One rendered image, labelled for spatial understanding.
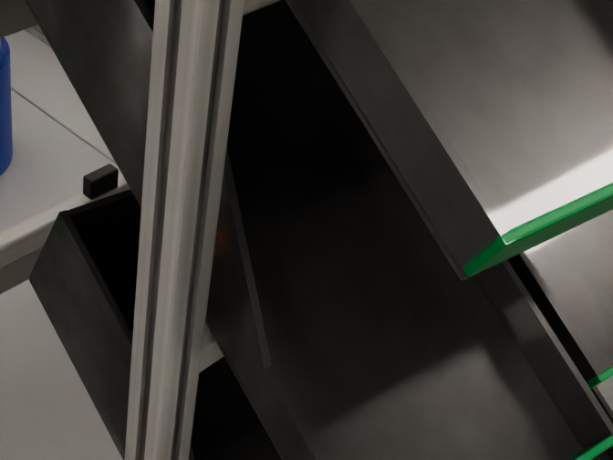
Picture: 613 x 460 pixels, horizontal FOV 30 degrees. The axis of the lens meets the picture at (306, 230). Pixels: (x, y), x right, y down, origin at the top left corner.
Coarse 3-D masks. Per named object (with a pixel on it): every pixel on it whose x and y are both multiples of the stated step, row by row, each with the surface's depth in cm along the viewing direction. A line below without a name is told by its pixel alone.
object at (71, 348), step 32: (128, 192) 54; (64, 224) 52; (96, 224) 55; (128, 224) 58; (64, 256) 54; (96, 256) 60; (128, 256) 61; (64, 288) 55; (96, 288) 52; (128, 288) 60; (64, 320) 56; (96, 320) 53; (128, 320) 59; (96, 352) 54; (128, 352) 51; (96, 384) 56; (128, 384) 53; (224, 384) 60; (224, 416) 59; (256, 416) 60; (192, 448) 57; (224, 448) 58; (256, 448) 59
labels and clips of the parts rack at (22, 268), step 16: (0, 0) 52; (16, 0) 53; (0, 16) 52; (16, 16) 53; (32, 16) 54; (0, 32) 53; (96, 176) 63; (112, 176) 63; (96, 192) 63; (32, 256) 63; (0, 272) 62; (16, 272) 63; (0, 288) 62
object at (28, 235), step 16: (256, 0) 35; (272, 0) 36; (112, 192) 64; (48, 208) 62; (64, 208) 62; (16, 224) 61; (32, 224) 61; (48, 224) 61; (0, 240) 59; (16, 240) 60; (32, 240) 60; (0, 256) 59; (16, 256) 60; (208, 336) 45; (208, 352) 45
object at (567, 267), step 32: (608, 224) 57; (544, 256) 54; (576, 256) 55; (608, 256) 56; (544, 288) 51; (576, 288) 54; (608, 288) 55; (576, 320) 53; (608, 320) 54; (576, 352) 50; (608, 352) 53
